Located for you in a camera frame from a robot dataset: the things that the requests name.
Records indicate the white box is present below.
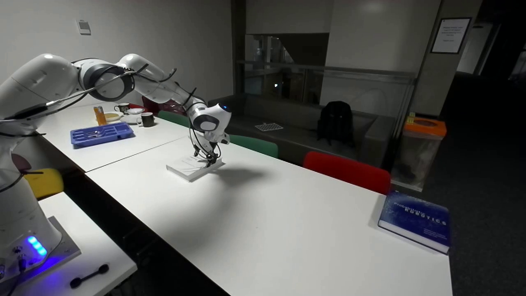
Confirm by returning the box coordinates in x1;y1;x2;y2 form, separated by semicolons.
165;112;230;184

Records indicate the blue hardcover book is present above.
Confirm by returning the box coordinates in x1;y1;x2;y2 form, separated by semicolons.
377;189;454;255

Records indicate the green chair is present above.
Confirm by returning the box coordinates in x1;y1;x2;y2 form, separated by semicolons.
227;133;280;160
155;110;191;128

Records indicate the white mug with black band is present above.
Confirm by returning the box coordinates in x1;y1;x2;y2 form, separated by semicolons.
140;110;158;128

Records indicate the white sheet on sofa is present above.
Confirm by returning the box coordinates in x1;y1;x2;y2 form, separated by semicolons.
252;120;286;135

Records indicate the dark red office chair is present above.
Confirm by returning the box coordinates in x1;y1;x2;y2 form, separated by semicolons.
140;96;166;114

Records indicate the dark grey sofa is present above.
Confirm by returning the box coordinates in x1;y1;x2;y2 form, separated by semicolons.
207;94;398;170

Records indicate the blue cutlery tray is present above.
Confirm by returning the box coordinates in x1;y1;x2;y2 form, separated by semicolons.
69;122;137;150

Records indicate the black dumbbell-shaped tool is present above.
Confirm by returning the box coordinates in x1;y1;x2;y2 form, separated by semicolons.
69;263;110;291

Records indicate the bin with orange lid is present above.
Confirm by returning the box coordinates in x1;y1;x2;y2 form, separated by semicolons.
391;114;449;194

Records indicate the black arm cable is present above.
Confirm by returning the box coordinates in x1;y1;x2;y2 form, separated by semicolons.
46;61;209;112

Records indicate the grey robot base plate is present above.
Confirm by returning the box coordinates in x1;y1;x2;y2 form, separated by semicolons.
0;216;82;288

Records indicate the framed wall notice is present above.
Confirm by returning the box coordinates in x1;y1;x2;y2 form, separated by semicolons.
429;17;474;56

